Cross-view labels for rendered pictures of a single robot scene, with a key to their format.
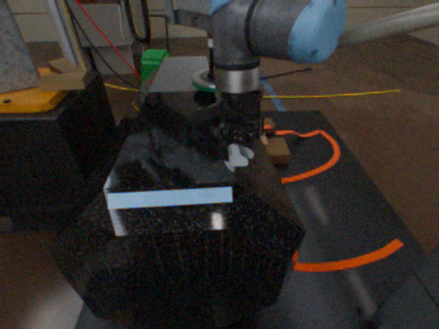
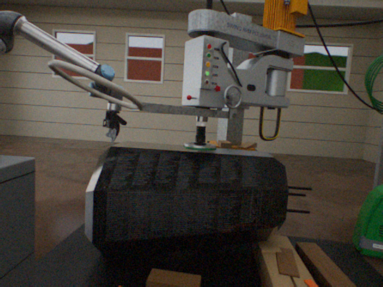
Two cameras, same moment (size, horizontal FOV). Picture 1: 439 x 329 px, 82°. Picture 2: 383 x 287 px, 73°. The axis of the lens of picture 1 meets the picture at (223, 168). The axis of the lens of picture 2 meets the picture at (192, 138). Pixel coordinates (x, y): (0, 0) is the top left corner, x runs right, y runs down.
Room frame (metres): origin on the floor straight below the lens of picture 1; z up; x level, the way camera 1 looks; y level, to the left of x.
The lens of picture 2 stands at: (1.30, -1.66, 1.09)
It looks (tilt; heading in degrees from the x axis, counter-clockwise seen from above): 6 degrees down; 99
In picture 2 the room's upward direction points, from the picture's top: 4 degrees clockwise
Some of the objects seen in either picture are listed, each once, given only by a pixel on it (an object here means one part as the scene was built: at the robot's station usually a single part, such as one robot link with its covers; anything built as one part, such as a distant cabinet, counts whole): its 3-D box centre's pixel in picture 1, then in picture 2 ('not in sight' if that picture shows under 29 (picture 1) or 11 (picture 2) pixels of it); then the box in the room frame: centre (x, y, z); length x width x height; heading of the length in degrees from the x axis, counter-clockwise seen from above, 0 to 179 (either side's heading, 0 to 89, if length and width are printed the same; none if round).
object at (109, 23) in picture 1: (117, 32); not in sight; (4.16, 1.57, 0.43); 1.30 x 0.62 x 0.86; 6
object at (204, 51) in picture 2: not in sight; (206, 64); (1.12, -0.11, 1.37); 0.08 x 0.03 x 0.28; 42
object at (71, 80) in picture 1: (65, 81); (224, 144); (1.23, 0.78, 0.81); 0.20 x 0.10 x 0.05; 101
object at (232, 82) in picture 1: (237, 76); (115, 107); (0.51, -0.03, 1.08); 0.10 x 0.09 x 0.05; 155
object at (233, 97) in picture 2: not in sight; (229, 97); (1.26, 0.02, 1.20); 0.15 x 0.10 x 0.15; 42
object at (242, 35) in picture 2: not in sight; (247, 40); (1.36, 0.26, 1.62); 0.96 x 0.25 x 0.17; 42
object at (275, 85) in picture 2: not in sight; (273, 84); (1.58, 0.46, 1.34); 0.19 x 0.19 x 0.20
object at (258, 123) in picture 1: (240, 116); (112, 119); (0.50, -0.04, 1.00); 0.09 x 0.08 x 0.12; 65
